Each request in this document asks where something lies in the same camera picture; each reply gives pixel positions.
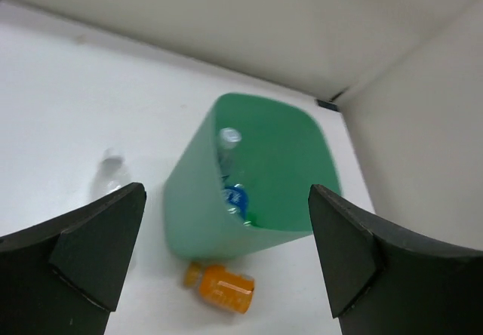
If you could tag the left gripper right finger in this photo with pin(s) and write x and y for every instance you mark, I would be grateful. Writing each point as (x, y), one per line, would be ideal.
(382, 278)

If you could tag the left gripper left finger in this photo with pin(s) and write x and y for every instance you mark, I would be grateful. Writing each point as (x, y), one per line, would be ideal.
(65, 275)

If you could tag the clear plastic bottle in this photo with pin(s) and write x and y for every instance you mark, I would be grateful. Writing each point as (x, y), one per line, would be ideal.
(112, 174)

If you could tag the orange plastic bottle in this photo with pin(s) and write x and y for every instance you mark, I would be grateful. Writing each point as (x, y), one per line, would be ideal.
(219, 287)

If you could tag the white orange label bottle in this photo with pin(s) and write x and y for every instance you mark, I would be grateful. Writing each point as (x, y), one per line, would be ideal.
(228, 140)

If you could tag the blue label plastic bottle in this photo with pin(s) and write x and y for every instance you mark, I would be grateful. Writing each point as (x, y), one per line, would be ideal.
(236, 199)

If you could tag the green plastic bin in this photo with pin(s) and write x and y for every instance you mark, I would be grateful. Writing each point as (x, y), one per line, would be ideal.
(282, 153)

